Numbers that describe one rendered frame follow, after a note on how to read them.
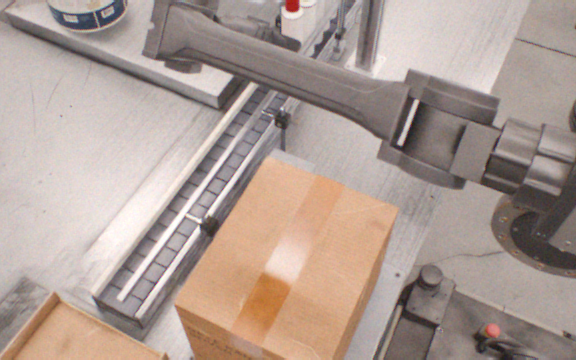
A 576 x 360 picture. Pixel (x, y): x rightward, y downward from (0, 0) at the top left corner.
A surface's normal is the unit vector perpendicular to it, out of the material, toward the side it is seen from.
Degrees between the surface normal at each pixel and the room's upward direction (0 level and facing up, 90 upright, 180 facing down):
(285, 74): 48
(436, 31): 0
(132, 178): 0
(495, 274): 0
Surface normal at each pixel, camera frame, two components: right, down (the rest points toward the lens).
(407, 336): 0.00, -0.57
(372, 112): -0.39, 0.14
